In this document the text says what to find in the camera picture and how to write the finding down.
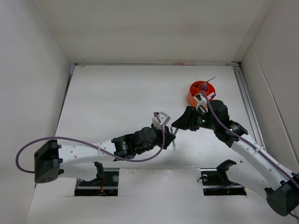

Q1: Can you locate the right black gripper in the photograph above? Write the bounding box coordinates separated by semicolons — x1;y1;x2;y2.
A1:
171;105;218;131

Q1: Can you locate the green-capped pen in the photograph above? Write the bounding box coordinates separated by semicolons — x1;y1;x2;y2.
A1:
170;127;178;152

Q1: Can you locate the small blue-capped glue bottle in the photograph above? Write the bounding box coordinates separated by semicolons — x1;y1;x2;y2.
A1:
201;83;207;92

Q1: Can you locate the purple-capped white marker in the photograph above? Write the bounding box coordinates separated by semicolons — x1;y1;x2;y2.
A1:
207;92;216;100

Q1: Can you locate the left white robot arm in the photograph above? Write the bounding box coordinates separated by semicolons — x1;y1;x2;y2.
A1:
34;126;176;185

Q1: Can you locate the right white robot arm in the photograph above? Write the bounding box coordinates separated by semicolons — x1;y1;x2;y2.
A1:
171;100;299;217

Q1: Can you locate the orange round organizer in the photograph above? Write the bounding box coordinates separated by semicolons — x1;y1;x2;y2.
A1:
187;81;216;107

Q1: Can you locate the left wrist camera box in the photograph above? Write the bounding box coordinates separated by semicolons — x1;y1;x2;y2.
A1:
152;112;171;129

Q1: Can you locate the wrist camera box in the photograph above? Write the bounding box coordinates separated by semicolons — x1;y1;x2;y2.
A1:
193;93;207;113
152;112;171;129

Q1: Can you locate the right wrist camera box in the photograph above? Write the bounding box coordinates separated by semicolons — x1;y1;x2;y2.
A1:
193;93;207;113

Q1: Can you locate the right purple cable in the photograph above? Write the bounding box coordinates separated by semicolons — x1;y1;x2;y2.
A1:
202;91;299;220

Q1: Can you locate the purple cable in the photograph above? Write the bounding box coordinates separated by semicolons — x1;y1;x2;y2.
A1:
15;112;166;174
202;91;299;220

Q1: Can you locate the aluminium side rail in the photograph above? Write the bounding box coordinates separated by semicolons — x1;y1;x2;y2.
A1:
233;63;265;147

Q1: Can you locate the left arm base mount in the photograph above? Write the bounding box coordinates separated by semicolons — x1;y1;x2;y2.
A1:
74;162;120;196

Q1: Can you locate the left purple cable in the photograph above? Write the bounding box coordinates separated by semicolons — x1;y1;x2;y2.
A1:
15;112;166;174

